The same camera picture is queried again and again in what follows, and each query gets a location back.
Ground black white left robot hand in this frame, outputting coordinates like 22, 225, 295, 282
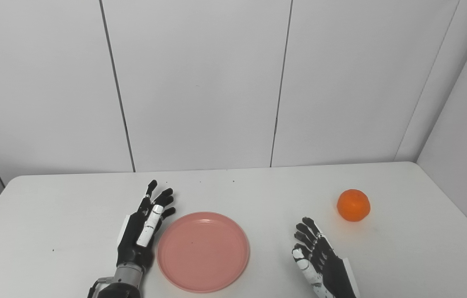
116, 180, 176, 269

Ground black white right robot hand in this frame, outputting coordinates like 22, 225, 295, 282
292, 217, 360, 298

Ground pink round plate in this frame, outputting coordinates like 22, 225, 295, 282
157, 212, 250, 293

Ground orange fruit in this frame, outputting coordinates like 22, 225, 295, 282
337, 189, 371, 222

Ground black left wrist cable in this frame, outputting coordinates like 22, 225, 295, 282
87, 276, 115, 298

